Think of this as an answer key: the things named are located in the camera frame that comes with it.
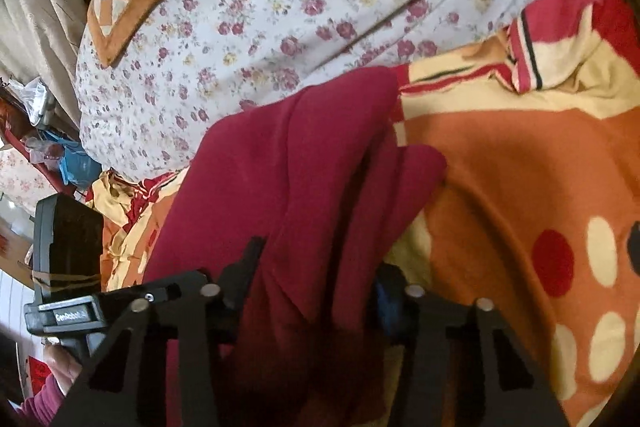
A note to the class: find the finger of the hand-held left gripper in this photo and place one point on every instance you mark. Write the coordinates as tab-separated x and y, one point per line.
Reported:
160	291

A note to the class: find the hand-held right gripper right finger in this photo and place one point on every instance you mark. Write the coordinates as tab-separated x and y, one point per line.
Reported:
386	302

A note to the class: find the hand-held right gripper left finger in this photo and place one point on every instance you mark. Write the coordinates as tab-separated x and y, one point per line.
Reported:
240	274

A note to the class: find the dark red garment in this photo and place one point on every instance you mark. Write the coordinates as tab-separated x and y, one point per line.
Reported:
300	157

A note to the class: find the person's left hand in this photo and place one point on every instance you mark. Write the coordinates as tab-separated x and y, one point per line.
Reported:
62	369

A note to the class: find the pink floral cloth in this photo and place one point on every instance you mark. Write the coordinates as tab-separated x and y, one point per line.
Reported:
25	179

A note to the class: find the blue plastic bag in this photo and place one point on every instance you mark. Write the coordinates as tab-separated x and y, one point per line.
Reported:
80	169

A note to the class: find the clear plastic bag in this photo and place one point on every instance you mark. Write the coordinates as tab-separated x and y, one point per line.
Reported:
36	97

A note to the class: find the orange red printed blanket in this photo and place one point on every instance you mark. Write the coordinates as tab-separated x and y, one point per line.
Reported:
500	157

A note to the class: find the beige curtain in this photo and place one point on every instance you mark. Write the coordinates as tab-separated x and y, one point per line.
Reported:
40	7

